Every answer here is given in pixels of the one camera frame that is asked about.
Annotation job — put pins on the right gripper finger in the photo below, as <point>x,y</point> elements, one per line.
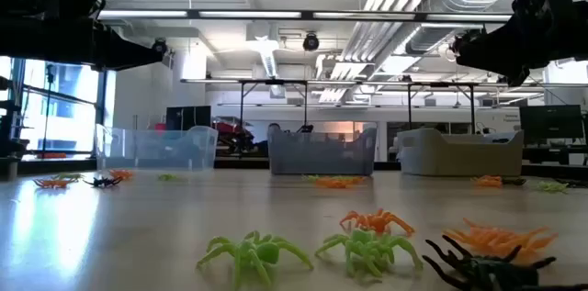
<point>487,65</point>
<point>482,45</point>

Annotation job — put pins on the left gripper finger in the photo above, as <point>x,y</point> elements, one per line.
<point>138,52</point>
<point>133,65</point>

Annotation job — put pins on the orange plastic toy spider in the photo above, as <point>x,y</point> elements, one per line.
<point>376,223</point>
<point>487,176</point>
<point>337,184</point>
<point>53,183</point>
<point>120,174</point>
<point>350,182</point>
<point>488,183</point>
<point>496,240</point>
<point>325,183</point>

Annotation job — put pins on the black plastic toy spider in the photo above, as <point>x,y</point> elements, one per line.
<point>487,276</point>
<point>103,182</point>
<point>514,181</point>

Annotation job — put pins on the black light stand pole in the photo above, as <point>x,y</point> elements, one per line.
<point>48,112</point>

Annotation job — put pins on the black monitor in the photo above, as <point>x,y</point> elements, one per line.
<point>188,119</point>
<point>551,121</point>

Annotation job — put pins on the clear plastic bin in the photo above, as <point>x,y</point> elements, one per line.
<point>138,153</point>

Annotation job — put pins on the white plastic bin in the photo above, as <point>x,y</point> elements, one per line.
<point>441,158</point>

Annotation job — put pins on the black rig crossbar with lights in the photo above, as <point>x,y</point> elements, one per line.
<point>250,14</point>

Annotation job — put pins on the red background equipment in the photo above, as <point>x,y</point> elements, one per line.
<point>232,134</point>

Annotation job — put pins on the smoky grey plastic bin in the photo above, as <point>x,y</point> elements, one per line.
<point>321,158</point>

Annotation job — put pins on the black background rig frame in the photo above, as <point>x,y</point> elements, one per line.
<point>472,107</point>
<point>242,112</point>

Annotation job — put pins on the black overhead camera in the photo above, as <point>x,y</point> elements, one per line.
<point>311,43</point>

